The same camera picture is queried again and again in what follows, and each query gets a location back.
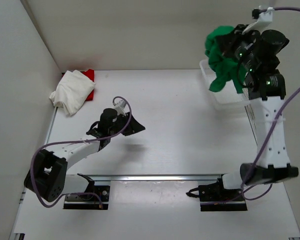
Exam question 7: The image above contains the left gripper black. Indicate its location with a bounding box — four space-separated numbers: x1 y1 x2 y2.
108 111 146 136

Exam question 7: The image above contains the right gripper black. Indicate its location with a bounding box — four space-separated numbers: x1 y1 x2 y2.
219 25 261 71

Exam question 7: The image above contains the green t shirt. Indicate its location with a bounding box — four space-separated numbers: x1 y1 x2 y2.
204 25 247 94

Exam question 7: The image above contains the red t shirt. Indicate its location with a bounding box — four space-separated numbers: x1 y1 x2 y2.
61 69 96 102

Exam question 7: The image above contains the white t shirt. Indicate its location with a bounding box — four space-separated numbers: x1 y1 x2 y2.
49 69 96 116

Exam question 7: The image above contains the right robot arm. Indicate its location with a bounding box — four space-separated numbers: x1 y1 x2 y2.
187 24 299 205

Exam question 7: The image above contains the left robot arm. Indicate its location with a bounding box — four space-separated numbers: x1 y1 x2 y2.
23 106 146 203

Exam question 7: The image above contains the white plastic basket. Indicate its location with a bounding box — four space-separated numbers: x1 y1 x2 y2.
199 59 250 111

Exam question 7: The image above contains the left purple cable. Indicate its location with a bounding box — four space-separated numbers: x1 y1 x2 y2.
29 96 133 209

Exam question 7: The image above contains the purple cable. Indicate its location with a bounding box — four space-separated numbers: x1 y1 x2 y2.
199 6 300 207
29 96 133 209

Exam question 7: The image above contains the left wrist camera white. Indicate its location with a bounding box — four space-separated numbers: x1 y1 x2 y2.
112 99 127 116

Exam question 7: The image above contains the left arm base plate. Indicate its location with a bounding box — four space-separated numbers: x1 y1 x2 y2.
63 181 111 211

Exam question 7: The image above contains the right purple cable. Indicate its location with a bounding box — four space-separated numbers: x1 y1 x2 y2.
199 6 300 207

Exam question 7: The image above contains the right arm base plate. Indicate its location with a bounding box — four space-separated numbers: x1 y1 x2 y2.
186 178 248 212

